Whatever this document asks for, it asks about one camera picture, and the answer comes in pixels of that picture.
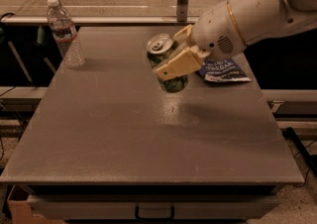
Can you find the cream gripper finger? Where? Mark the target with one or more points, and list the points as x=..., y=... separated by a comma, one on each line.
x=184, y=36
x=187, y=61

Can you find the green soda can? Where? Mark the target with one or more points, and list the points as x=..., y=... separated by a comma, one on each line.
x=159, y=48

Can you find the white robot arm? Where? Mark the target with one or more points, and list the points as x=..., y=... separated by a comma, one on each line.
x=226, y=29

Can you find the blue chip bag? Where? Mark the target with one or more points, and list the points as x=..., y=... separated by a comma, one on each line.
x=222, y=71

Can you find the clear plastic water bottle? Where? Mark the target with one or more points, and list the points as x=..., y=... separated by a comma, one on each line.
x=65, y=35

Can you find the grey table drawer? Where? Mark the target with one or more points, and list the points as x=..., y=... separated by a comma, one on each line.
x=92, y=207

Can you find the cardboard box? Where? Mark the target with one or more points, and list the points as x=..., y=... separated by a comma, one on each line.
x=21, y=211

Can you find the black drawer handle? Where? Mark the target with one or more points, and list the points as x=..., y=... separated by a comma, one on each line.
x=154, y=211

